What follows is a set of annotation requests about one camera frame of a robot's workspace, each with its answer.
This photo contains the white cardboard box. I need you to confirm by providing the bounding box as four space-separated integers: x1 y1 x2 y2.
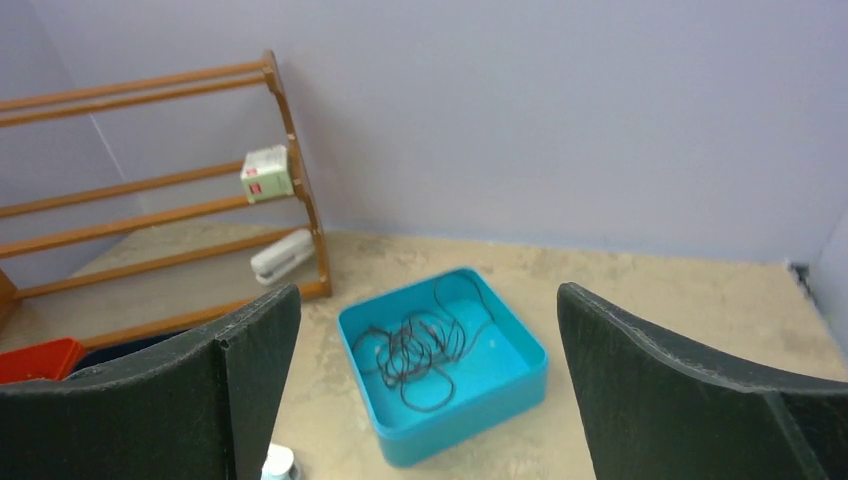
240 144 294 204

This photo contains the white blue small device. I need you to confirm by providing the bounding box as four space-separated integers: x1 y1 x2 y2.
261 443 303 480

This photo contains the brown cable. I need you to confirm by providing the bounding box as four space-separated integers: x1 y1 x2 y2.
351 272 497 415

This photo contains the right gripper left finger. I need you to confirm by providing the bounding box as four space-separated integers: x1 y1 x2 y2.
1 285 301 479

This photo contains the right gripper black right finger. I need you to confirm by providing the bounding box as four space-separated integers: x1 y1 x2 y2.
557 282 847 479

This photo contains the wooden shelf rack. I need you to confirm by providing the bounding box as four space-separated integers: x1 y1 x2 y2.
1 50 333 351

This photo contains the teal square tray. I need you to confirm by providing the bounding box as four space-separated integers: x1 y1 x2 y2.
337 267 548 467

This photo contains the dark blue square tray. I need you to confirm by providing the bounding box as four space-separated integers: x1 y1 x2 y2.
71 330 184 373

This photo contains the orange square tray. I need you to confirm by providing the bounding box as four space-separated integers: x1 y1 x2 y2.
1 338 85 385

